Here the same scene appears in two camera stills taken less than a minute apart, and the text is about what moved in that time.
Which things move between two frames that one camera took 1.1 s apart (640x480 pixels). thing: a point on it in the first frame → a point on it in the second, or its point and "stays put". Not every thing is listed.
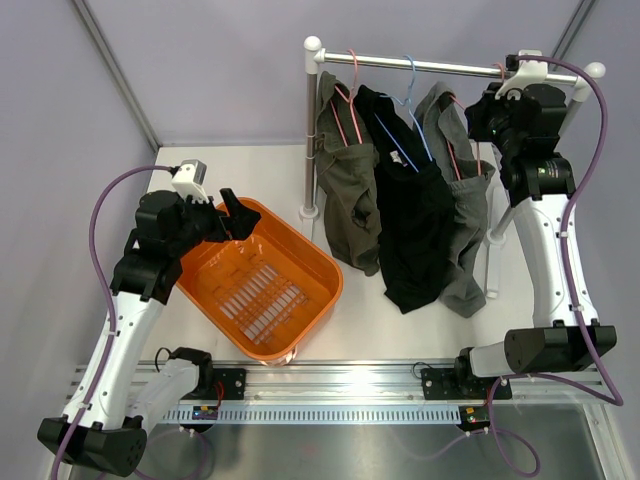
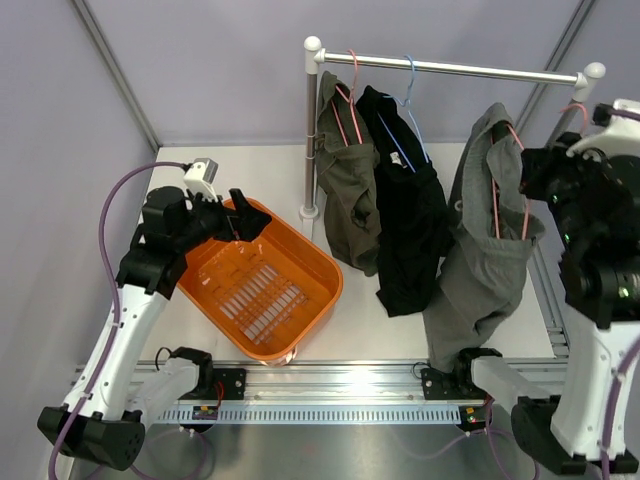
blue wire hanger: x=407 y=103 stays put
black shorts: x=416 y=205 stays put
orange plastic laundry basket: x=272 y=289 stays put
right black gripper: x=479 y=113 → x=542 y=164
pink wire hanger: x=350 y=100 stays put
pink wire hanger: x=476 y=143 → x=495 y=189
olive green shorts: x=347 y=165 stays put
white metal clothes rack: x=313 y=55 stays put
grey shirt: x=442 y=133 → x=491 y=240
